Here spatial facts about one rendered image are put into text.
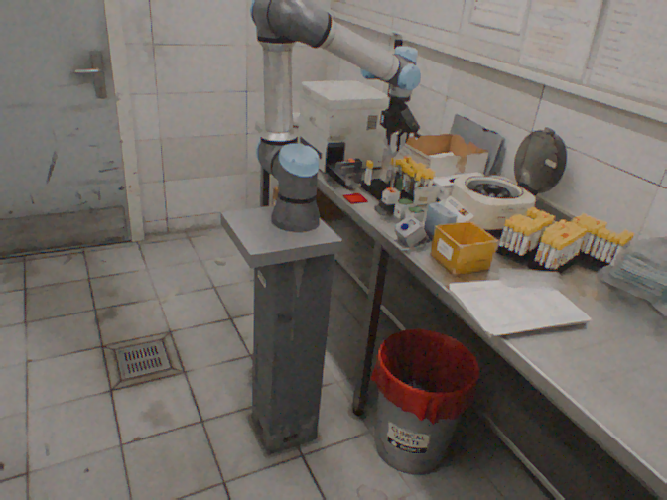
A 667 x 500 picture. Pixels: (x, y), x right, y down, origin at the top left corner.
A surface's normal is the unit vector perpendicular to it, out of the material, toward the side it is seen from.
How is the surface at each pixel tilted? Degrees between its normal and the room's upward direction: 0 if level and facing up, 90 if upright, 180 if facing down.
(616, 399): 0
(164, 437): 0
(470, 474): 0
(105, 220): 90
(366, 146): 90
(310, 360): 90
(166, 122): 90
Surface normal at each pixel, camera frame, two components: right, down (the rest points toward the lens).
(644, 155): -0.89, 0.15
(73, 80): 0.44, 0.48
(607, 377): 0.08, -0.87
